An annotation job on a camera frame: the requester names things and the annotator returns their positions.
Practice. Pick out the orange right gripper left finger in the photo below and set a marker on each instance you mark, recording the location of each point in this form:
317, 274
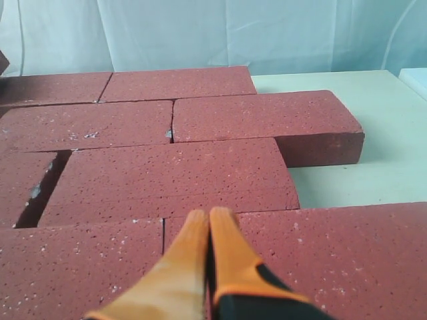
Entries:
175, 287

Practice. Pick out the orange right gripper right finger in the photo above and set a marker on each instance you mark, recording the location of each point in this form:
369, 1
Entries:
242, 286

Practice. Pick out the red brick with chipped corner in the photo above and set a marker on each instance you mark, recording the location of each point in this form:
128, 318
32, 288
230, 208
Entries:
86, 126

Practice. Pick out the red brick third row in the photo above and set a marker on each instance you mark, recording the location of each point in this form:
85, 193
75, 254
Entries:
161, 181

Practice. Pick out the red brick second row right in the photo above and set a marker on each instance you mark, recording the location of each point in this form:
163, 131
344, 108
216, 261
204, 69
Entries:
311, 128

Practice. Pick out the red brick back row right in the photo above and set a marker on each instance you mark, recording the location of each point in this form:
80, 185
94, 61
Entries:
178, 84

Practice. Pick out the red brick back row left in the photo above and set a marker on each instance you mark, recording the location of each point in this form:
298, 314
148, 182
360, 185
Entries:
53, 89

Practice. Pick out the white backdrop curtain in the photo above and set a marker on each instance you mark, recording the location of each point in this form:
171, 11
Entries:
269, 37

